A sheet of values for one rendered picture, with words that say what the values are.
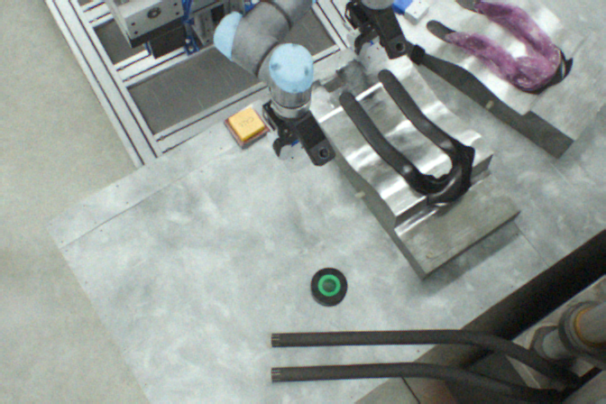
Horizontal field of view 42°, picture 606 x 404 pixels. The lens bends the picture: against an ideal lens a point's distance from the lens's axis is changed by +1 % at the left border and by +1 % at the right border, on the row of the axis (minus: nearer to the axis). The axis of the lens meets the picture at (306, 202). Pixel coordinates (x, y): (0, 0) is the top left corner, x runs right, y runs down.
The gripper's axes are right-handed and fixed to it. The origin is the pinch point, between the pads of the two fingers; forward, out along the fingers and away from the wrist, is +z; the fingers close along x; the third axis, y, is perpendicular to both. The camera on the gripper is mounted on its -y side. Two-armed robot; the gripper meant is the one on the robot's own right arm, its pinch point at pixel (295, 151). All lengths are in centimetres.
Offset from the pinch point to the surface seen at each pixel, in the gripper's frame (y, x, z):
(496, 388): -62, -6, 5
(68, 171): 68, 44, 95
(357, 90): 7.0, -21.6, 6.0
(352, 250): -21.4, -1.2, 15.0
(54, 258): 44, 62, 95
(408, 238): -27.0, -11.4, 9.0
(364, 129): -1.4, -17.8, 7.1
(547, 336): -60, -23, 9
